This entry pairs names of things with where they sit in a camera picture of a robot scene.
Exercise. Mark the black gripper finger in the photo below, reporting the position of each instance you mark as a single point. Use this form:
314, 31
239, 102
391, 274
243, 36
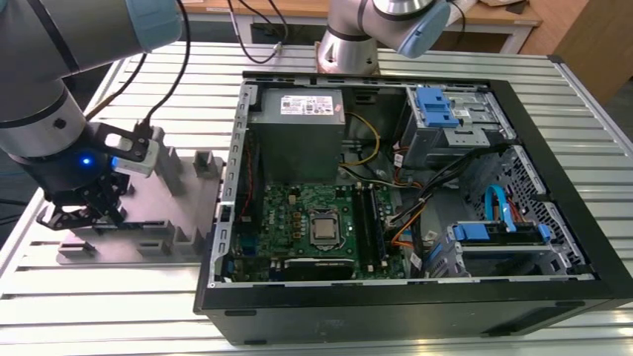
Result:
62, 219
111, 200

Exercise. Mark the dark RAM stick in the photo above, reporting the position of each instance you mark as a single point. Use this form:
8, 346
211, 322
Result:
379, 233
146, 224

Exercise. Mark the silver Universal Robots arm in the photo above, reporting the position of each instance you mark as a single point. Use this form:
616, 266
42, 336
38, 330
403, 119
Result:
50, 55

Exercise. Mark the black RAM slot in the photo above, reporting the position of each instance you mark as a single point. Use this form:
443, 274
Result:
363, 230

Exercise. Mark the gray parts rack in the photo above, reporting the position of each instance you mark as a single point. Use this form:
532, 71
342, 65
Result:
148, 200

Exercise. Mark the green motherboard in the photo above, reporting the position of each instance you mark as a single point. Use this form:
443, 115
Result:
292, 222

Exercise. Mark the gray power supply unit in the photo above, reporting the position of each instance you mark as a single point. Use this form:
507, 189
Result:
296, 148

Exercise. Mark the silver CPU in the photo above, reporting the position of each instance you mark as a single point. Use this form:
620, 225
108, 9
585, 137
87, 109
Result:
327, 227

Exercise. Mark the CPU socket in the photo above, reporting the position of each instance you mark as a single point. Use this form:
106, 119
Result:
327, 243

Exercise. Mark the black graphics card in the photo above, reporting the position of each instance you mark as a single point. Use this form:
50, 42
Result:
322, 269

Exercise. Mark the black PC case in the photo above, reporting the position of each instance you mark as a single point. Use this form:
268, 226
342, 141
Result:
346, 322

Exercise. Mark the empty blue disk carrier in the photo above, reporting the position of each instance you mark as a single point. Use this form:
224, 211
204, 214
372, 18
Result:
436, 259

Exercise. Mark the blue drive bay latch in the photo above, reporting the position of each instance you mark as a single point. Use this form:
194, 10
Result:
435, 107

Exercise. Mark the metal drive cage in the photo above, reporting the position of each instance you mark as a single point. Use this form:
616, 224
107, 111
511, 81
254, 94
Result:
466, 137

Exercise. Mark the hard disk in blue carrier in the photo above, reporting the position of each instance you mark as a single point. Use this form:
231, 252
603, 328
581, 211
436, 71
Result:
472, 233

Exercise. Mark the metal disk bay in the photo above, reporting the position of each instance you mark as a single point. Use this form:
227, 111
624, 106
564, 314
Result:
504, 250

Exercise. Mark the brown wooden cabinet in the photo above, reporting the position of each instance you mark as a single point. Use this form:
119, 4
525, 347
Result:
593, 44

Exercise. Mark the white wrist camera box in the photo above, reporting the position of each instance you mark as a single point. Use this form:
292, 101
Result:
136, 159

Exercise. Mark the wooden desk white frame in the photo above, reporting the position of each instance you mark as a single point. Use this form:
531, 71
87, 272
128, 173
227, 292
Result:
495, 16

